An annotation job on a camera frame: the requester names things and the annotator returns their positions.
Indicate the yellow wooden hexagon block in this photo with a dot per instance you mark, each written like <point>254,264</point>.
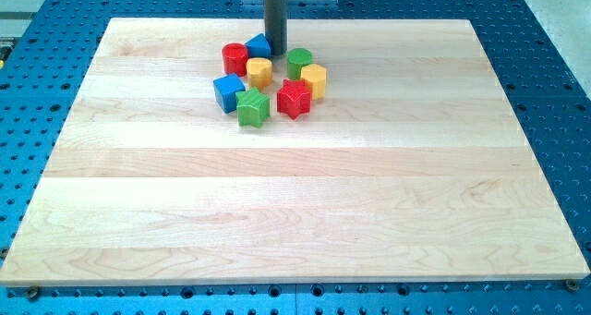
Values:
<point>315,78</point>

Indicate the yellow wooden heart block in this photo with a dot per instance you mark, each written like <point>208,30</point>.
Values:
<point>259,72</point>

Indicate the green wooden cylinder block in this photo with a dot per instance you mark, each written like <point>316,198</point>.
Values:
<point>296,60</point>

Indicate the blue wooden cube block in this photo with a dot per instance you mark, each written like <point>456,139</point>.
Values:
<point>225,89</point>

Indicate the blue wooden triangle block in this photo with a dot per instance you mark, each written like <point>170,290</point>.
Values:
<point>258,47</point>

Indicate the red wooden cylinder block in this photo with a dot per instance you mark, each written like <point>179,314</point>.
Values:
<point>235,56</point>

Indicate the light wooden board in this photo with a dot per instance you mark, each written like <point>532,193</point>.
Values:
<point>412,168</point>

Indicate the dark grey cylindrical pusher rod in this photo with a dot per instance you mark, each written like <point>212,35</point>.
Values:
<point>275,21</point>

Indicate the left board stop bolt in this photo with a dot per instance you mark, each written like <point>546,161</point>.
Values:
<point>32,293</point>

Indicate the board stop bolt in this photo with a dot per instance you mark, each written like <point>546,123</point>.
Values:
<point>32,293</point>
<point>571,285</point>

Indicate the right board stop bolt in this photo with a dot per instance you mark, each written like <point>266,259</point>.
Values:
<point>571,285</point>

